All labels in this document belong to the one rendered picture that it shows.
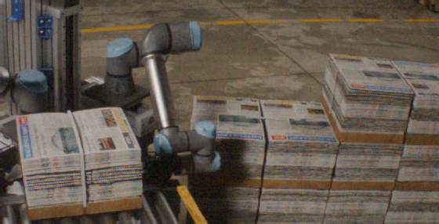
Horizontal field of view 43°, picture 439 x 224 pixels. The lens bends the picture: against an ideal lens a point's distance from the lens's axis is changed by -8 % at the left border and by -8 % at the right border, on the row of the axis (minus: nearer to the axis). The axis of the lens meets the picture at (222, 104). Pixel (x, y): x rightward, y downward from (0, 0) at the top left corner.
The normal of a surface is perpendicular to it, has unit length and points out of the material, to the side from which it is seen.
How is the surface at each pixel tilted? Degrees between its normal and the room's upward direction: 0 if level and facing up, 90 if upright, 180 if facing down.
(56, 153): 1
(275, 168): 90
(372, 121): 90
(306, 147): 90
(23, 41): 90
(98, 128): 3
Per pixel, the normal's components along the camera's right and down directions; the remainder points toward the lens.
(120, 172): 0.35, 0.43
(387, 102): 0.05, 0.44
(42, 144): 0.07, -0.89
